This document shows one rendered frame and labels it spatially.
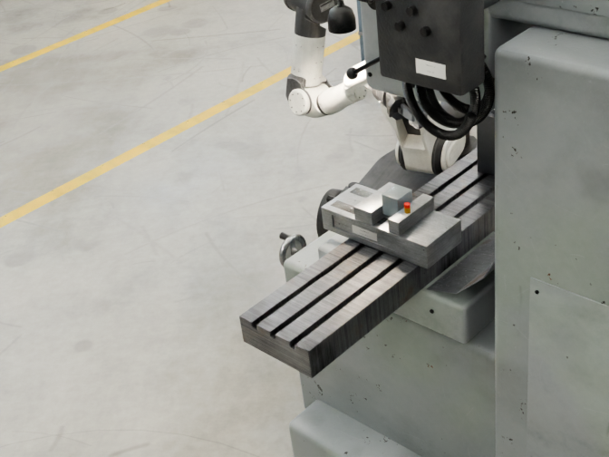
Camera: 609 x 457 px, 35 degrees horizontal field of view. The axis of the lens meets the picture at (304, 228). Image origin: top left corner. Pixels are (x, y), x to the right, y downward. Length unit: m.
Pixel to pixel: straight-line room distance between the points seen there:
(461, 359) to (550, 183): 0.71
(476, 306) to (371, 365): 0.48
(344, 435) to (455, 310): 0.72
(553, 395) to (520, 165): 0.58
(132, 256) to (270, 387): 1.15
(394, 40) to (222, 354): 2.03
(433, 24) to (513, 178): 0.40
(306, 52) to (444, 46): 0.97
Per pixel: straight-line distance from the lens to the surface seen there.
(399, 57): 1.89
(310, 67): 2.74
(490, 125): 2.72
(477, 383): 2.55
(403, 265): 2.43
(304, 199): 4.53
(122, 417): 3.51
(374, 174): 3.52
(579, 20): 1.96
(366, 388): 2.89
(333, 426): 3.02
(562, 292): 2.10
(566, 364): 2.22
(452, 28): 1.78
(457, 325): 2.45
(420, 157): 3.33
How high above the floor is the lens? 2.29
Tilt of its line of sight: 32 degrees down
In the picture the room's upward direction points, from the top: 7 degrees counter-clockwise
